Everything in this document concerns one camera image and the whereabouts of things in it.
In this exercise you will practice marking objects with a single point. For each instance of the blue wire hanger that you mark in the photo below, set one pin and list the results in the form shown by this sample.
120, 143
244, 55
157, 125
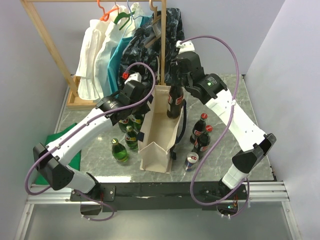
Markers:
135, 18

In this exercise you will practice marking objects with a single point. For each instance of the pale white blouse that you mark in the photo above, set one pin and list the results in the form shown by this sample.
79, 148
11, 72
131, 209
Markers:
102, 58

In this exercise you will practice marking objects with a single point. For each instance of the green hanger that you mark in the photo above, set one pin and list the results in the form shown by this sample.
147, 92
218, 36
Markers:
122, 18

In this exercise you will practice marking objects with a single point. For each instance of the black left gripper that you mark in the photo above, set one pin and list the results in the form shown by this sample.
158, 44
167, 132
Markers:
145, 109

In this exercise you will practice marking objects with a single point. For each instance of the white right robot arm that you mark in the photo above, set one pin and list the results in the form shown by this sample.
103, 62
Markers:
213, 93

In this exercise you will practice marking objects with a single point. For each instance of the dark patterned shirt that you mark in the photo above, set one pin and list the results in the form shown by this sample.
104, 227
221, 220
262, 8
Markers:
137, 52

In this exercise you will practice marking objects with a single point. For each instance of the dark cola bottle red cap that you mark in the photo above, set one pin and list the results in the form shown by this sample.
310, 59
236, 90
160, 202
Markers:
174, 102

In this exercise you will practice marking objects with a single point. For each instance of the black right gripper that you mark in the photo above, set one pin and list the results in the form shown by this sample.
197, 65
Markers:
175, 67

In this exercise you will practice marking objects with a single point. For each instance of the green bottle middle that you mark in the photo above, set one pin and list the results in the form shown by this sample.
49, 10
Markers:
131, 138

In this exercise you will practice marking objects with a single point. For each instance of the wooden clothes rack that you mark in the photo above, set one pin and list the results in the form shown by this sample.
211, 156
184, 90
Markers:
73, 102

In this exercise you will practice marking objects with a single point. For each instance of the green bottle back left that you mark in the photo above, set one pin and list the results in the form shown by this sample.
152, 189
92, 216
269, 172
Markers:
124, 123

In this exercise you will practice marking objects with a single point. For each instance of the aluminium rail frame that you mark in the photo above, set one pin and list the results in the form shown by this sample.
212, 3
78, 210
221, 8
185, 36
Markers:
259, 191

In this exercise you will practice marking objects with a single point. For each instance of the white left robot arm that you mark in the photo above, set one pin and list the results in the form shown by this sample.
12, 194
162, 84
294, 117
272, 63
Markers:
52, 160

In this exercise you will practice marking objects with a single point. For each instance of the green glass bottle yellow label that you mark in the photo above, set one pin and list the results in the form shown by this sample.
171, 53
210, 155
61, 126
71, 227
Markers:
137, 120

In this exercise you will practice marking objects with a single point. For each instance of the beige canvas tote bag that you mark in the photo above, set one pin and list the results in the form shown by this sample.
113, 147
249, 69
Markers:
158, 134

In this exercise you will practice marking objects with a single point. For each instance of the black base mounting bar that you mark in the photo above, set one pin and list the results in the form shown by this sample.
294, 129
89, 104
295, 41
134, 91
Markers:
130, 196

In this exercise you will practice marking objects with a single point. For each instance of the cola bottle front red cap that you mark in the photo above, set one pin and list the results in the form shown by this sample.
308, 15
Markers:
202, 142

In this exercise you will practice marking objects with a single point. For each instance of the orange hanger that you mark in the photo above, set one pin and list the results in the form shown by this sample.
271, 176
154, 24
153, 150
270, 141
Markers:
106, 14

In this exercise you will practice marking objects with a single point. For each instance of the green bottle front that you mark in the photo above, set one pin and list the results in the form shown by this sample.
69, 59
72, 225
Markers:
119, 151

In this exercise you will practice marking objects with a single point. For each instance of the cola bottle middle red cap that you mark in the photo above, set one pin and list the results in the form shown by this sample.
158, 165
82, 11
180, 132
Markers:
198, 128

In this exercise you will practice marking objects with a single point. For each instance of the silver blue energy drink can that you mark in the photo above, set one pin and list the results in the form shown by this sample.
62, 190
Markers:
191, 159

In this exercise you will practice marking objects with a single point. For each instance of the teal shirt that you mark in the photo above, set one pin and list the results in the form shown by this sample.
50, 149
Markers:
118, 41

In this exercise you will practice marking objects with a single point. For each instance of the white ruffled shirt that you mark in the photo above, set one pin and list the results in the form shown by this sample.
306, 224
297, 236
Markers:
88, 88

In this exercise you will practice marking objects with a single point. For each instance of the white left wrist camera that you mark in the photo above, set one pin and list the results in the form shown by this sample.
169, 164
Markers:
133, 77

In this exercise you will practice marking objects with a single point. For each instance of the wooden hanger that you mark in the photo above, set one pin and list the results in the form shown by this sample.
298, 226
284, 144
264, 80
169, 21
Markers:
156, 26

